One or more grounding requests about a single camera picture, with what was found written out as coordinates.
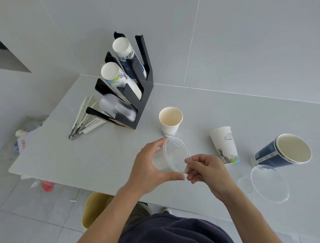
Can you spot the person's right hand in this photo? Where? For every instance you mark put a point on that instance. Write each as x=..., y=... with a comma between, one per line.
x=212, y=175

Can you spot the person's left hand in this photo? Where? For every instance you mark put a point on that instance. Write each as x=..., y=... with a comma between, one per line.
x=145, y=175

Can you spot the tall white printed paper cup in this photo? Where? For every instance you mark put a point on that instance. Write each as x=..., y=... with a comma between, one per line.
x=225, y=147

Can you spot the short white paper cup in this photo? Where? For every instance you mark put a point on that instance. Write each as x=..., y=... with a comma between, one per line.
x=170, y=130

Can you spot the large blue paper cup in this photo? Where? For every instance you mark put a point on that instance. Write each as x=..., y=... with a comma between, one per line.
x=266, y=152
x=293, y=147

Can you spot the stack of clear plastic cups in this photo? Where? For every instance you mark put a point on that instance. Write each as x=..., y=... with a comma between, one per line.
x=110, y=105

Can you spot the black cup rack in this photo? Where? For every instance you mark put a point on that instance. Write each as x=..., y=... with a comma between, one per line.
x=145, y=95

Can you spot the stack of white printed cups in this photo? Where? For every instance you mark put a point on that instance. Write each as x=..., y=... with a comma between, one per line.
x=110, y=71

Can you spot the stack of blue paper cups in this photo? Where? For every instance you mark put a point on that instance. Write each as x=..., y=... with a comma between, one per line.
x=121, y=46

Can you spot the person's left forearm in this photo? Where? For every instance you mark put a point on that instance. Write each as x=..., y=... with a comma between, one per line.
x=107, y=220

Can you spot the person's right forearm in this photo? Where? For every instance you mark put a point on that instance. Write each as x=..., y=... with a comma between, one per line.
x=250, y=220

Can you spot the person's right black shoe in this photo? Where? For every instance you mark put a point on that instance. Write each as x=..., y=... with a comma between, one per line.
x=166, y=210

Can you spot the olive trousers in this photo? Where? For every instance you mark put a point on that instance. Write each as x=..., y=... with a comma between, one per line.
x=137, y=212

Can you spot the yellow stool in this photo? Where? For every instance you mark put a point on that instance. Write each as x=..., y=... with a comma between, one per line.
x=95, y=207

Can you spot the dark blue shirt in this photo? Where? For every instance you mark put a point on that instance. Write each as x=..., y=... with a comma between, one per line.
x=175, y=230

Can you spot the white plastic tongs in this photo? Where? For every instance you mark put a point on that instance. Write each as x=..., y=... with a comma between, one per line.
x=80, y=115
x=96, y=124

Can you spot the white table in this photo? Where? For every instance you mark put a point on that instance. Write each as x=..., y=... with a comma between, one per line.
x=75, y=160

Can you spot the red plastic litter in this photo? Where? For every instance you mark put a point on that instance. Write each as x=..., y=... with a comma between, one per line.
x=47, y=186

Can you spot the pile of white trash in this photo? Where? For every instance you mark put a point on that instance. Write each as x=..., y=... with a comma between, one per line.
x=32, y=124

